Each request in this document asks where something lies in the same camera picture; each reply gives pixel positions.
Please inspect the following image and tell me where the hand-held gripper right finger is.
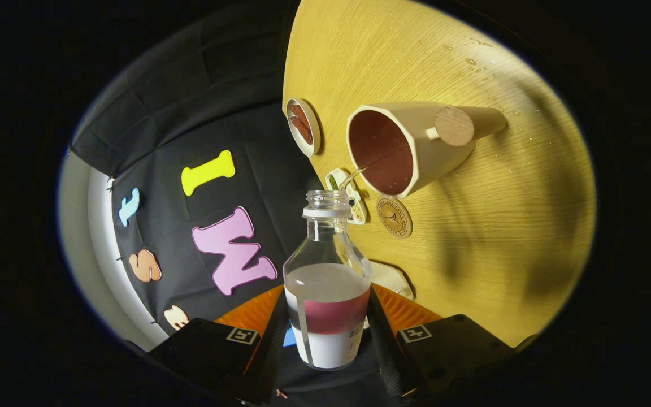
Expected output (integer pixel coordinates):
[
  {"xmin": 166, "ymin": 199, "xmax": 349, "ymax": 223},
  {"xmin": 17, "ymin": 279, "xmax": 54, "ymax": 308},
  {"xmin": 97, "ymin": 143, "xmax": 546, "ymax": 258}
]
[{"xmin": 366, "ymin": 284, "xmax": 521, "ymax": 403}]

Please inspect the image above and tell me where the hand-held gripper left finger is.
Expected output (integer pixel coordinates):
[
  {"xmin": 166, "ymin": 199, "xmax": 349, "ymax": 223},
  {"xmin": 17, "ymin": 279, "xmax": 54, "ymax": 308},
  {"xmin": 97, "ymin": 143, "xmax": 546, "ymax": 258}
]
[{"xmin": 147, "ymin": 285, "xmax": 291, "ymax": 405}]

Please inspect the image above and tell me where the clear bottle with red label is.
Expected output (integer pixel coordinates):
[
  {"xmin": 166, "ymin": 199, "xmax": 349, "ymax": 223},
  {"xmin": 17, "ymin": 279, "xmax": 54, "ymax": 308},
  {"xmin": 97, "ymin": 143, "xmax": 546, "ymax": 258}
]
[{"xmin": 283, "ymin": 190, "xmax": 372, "ymax": 371}]

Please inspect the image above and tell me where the round brown coaster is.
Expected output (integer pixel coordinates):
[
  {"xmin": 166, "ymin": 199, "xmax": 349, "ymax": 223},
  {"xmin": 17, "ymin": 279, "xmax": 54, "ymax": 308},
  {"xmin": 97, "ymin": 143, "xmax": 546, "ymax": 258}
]
[{"xmin": 375, "ymin": 196, "xmax": 413, "ymax": 239}]

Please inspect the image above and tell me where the cream cup with wooden handle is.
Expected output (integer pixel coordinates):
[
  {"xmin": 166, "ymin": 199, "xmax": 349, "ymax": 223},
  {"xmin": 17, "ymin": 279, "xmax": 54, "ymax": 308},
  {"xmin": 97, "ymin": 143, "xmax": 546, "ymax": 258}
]
[{"xmin": 346, "ymin": 102, "xmax": 508, "ymax": 200}]

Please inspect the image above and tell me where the white toaster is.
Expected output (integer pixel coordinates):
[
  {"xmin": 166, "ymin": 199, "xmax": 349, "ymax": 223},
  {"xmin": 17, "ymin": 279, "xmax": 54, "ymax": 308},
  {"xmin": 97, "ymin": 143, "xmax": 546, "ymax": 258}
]
[{"xmin": 368, "ymin": 261, "xmax": 415, "ymax": 301}]

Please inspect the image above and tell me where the wooden table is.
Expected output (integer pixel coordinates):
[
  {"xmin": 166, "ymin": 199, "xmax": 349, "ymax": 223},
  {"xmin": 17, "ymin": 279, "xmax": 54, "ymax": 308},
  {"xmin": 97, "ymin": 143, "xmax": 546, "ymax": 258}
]
[{"xmin": 282, "ymin": 0, "xmax": 597, "ymax": 348}]

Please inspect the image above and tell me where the white divided dish with beans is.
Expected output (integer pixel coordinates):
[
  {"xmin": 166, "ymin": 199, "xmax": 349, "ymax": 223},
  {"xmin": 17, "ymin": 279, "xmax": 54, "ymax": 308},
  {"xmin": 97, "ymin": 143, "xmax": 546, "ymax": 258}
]
[{"xmin": 325, "ymin": 168, "xmax": 367, "ymax": 226}]

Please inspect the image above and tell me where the white plate with red meat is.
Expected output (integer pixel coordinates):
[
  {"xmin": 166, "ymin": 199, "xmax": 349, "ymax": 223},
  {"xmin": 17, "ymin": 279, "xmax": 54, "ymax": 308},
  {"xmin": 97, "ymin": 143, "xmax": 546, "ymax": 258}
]
[{"xmin": 286, "ymin": 98, "xmax": 322, "ymax": 157}]

